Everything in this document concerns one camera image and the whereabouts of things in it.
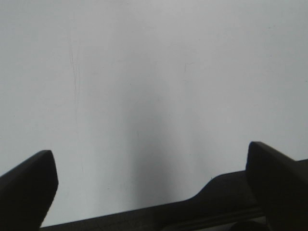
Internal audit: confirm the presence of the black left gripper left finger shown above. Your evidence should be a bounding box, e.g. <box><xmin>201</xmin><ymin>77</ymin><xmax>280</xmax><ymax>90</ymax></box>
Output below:
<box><xmin>0</xmin><ymin>150</ymin><xmax>59</xmax><ymax>231</ymax></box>

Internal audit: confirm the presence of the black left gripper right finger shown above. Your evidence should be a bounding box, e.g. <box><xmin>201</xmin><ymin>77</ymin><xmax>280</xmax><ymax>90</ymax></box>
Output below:
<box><xmin>246</xmin><ymin>141</ymin><xmax>308</xmax><ymax>231</ymax></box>

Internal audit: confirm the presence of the dark table edge frame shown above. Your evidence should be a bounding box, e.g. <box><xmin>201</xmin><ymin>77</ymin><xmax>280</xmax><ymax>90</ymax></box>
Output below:
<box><xmin>39</xmin><ymin>157</ymin><xmax>308</xmax><ymax>231</ymax></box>

